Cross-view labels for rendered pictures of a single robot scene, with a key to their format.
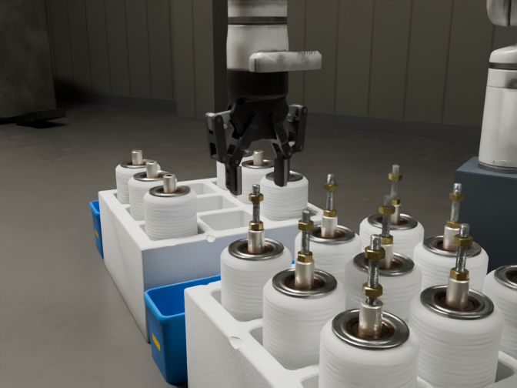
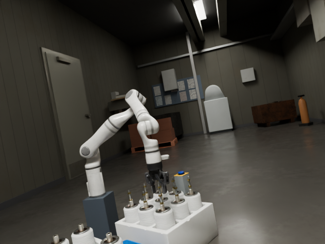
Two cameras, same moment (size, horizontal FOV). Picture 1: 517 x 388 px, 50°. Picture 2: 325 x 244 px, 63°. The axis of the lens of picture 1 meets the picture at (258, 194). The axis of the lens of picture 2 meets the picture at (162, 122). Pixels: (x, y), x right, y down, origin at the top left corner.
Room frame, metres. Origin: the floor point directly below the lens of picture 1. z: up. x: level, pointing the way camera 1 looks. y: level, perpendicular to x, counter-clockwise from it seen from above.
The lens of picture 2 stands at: (1.04, 1.25, 0.69)
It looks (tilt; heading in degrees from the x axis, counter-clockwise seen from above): 1 degrees down; 251
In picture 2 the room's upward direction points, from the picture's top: 11 degrees counter-clockwise
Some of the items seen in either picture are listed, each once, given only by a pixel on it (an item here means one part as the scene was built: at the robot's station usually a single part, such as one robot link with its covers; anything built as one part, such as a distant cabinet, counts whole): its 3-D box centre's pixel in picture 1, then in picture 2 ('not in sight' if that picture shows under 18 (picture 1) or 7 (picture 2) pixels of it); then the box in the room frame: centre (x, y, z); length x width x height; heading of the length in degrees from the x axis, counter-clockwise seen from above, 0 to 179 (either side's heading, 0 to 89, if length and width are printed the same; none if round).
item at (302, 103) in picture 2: not in sight; (303, 110); (-3.59, -3.10, 0.32); 0.29 x 0.28 x 0.65; 57
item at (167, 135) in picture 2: not in sight; (153, 134); (-0.89, -5.29, 0.35); 1.15 x 0.82 x 0.70; 147
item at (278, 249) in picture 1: (256, 249); (162, 209); (0.70, 0.00, 0.25); 0.08 x 0.08 x 0.01
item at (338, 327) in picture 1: (369, 329); (191, 193); (0.49, -0.11, 0.25); 0.08 x 0.08 x 0.01
